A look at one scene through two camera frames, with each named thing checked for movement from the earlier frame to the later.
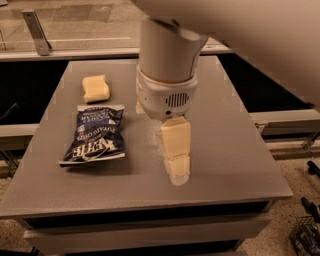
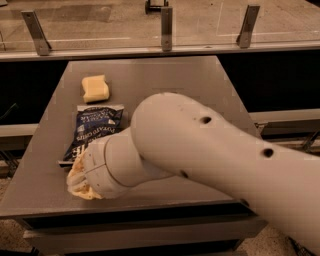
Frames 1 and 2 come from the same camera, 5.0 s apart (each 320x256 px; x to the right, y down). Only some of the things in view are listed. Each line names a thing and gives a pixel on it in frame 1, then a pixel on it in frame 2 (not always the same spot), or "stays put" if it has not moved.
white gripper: (164, 96) to (95, 165)
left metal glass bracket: (37, 32) stays put
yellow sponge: (96, 88) stays put
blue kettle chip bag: (98, 135) stays put
